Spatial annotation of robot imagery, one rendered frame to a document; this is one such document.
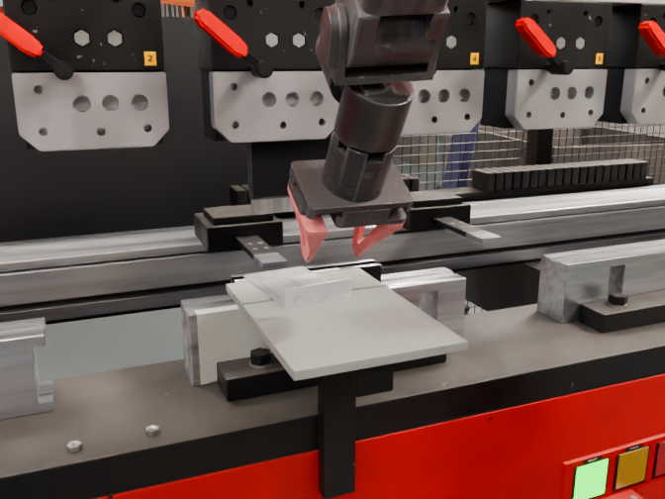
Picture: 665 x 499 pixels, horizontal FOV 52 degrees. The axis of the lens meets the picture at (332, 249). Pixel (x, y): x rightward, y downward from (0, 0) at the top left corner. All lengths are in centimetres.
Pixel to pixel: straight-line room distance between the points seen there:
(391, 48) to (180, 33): 84
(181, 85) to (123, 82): 57
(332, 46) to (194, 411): 47
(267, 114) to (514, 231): 68
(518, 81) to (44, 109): 58
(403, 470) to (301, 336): 28
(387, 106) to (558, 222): 89
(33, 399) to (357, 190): 46
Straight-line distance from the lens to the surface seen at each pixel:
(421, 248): 123
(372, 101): 54
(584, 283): 111
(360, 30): 49
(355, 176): 58
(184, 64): 132
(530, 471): 101
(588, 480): 85
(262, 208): 85
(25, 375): 85
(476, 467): 95
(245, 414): 80
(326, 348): 65
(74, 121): 76
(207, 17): 74
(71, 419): 84
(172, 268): 109
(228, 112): 78
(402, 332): 69
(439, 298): 96
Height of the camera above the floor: 127
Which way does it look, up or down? 16 degrees down
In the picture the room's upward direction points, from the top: straight up
